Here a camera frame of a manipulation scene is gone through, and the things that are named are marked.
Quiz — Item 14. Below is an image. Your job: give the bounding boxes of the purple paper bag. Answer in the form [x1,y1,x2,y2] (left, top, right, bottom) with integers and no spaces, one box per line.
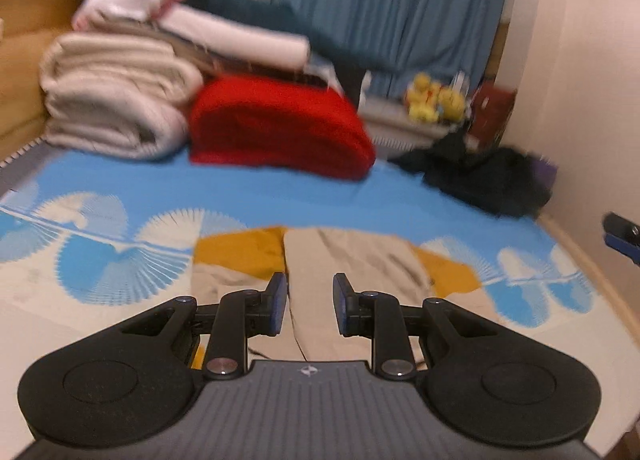
[532,155,559,186]

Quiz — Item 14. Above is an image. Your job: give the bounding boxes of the red folded blanket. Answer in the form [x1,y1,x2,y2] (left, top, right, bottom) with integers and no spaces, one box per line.
[189,74,377,182]

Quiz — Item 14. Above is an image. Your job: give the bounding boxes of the yellow bear plush toy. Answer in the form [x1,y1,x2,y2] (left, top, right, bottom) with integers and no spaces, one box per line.
[437,85,467,119]

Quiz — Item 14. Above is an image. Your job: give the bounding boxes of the dark teal shark plush toy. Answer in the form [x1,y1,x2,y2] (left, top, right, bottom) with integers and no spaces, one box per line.
[185,0,436,108]

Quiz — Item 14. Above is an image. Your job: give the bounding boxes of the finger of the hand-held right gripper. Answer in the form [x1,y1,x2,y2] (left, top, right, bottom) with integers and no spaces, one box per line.
[602,211,640,267]

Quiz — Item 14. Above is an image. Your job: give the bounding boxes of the wooden headboard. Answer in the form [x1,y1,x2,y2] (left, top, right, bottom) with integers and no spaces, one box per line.
[0,0,96,163]

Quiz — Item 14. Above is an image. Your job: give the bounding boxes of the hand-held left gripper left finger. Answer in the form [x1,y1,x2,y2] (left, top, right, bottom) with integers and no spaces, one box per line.
[117,271,289,382]

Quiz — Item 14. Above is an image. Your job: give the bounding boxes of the cream folded quilt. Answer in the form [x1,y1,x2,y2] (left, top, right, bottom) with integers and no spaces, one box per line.
[39,33,205,106]

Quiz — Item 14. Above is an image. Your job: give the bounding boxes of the dark red cushion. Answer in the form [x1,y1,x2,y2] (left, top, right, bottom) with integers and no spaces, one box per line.
[470,83,518,148]

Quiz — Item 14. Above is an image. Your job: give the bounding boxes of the yellow duck plush toy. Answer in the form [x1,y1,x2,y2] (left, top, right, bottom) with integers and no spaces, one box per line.
[406,73,441,106]

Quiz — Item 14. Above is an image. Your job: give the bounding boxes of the grey mattress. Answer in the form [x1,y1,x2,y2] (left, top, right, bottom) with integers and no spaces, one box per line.
[0,137,52,182]

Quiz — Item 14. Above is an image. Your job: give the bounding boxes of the folded white and pink linens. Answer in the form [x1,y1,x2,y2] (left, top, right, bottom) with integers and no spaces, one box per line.
[100,23,331,91]

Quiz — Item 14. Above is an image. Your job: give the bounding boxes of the white pillow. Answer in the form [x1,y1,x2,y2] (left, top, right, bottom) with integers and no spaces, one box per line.
[160,5,311,74]

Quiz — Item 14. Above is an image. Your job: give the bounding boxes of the blue and white printed bed sheet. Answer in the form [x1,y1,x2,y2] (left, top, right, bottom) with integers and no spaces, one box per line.
[0,145,640,460]

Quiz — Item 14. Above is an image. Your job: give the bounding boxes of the beige and yellow hooded jacket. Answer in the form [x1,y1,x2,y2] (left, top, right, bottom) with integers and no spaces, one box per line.
[192,226,488,373]

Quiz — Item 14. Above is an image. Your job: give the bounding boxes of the blue curtain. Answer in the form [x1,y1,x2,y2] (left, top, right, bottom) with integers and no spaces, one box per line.
[272,0,518,101]

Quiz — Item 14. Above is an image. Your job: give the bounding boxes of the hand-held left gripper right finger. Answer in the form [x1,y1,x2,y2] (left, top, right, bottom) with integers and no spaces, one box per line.
[332,273,507,382]

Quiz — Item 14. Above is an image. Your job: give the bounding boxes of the pile of black clothes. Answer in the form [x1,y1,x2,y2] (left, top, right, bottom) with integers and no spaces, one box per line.
[387,133,553,218]

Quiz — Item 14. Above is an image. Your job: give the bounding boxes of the grey window sill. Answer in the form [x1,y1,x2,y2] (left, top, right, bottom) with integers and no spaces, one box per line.
[360,100,462,147]

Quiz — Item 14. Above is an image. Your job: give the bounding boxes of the wooden bed side rail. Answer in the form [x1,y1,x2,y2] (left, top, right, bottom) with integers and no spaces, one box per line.
[537,213,640,338]

